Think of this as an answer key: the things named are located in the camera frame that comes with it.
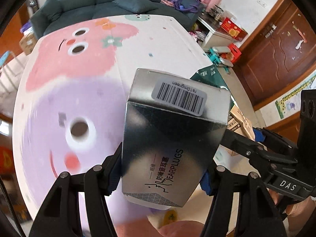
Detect brown wooden door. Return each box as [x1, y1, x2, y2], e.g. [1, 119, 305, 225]
[234, 0, 315, 110]

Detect white side table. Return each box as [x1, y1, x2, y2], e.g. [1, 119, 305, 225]
[198, 17, 234, 50]

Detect cartoon printed tablecloth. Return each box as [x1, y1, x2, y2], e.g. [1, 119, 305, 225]
[12, 15, 211, 218]

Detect dark teal sofa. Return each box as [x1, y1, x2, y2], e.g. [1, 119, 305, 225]
[30, 0, 204, 39]

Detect teal stepper machine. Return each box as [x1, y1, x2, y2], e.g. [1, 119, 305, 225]
[204, 47, 233, 74]

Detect wooden cabinet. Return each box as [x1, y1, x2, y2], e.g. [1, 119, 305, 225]
[0, 3, 29, 56]

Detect dark green packet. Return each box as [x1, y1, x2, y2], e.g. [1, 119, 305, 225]
[190, 65, 230, 91]

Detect pink trouser leg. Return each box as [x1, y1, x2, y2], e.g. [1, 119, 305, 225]
[115, 219, 204, 237]

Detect red floor box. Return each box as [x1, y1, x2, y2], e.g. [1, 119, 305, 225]
[226, 43, 242, 63]

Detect brown cardboard piece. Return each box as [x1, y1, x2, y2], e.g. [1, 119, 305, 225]
[217, 104, 256, 156]

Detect purple bag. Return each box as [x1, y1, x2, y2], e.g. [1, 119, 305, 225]
[160, 0, 202, 13]

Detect right hand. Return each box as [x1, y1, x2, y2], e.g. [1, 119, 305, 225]
[268, 189, 315, 222]

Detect silver earplugs box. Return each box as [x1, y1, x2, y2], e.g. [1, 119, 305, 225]
[122, 69, 231, 210]

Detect red gift box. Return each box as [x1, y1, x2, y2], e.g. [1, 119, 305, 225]
[221, 17, 248, 42]

